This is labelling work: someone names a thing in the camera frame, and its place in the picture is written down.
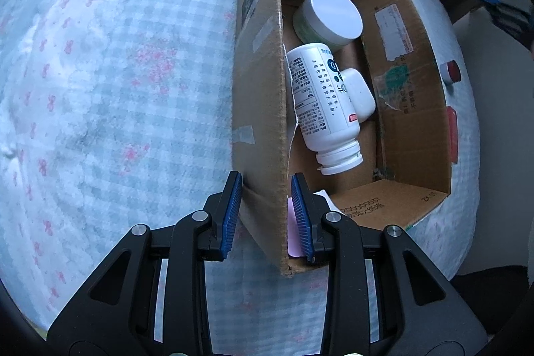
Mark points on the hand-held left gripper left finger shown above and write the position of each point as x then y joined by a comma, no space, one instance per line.
231,214

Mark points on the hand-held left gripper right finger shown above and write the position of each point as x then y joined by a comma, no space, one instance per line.
301,218

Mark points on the cardboard box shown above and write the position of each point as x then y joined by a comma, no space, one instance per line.
258,122

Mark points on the white bottle with blue print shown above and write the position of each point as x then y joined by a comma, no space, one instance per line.
321,105

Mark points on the small white plastic case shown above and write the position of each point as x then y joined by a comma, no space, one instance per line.
359,95

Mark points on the white lid green jar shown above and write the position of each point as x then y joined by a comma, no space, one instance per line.
329,16

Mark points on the small red cap bottle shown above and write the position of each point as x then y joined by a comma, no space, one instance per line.
450,72

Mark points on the small red box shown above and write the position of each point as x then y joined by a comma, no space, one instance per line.
452,135

